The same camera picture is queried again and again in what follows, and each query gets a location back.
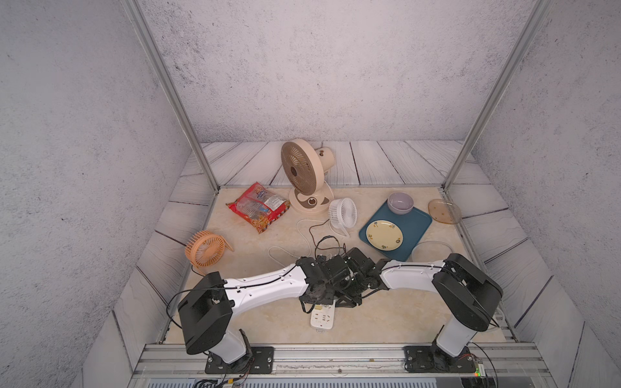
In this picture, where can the aluminium frame post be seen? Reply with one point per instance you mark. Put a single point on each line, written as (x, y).
(533, 24)
(145, 36)

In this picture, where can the aluminium front rail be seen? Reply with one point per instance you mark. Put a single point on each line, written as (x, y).
(499, 362)

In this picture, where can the small white fan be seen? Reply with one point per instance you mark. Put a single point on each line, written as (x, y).
(342, 215)

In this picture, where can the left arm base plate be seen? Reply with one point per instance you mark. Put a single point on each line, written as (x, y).
(259, 360)

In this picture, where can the lilac ceramic bowl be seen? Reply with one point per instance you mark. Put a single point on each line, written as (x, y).
(400, 203)

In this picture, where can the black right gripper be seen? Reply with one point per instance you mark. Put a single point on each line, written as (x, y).
(348, 302)

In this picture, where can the right aluminium frame post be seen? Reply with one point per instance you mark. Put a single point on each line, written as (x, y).
(533, 24)

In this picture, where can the cream plate with characters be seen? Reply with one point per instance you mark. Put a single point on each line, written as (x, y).
(384, 235)

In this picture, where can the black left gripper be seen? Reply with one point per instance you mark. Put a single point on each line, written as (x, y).
(331, 298)

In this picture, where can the red snack bag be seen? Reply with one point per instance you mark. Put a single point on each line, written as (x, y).
(259, 206)

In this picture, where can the white power strip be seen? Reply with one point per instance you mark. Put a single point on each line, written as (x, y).
(322, 317)

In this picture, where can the beige desk fan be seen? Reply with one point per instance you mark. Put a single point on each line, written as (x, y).
(305, 169)

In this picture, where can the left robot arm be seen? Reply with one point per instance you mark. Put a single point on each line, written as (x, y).
(207, 310)

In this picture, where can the small orange fan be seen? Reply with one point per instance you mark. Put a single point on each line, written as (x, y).
(206, 248)

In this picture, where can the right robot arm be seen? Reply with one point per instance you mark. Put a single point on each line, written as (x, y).
(471, 296)

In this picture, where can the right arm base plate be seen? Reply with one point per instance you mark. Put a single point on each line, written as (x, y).
(431, 359)

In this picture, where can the left aluminium frame post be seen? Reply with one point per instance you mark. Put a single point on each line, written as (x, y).
(145, 36)

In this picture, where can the amber glass dish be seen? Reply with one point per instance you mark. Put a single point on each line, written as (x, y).
(445, 212)

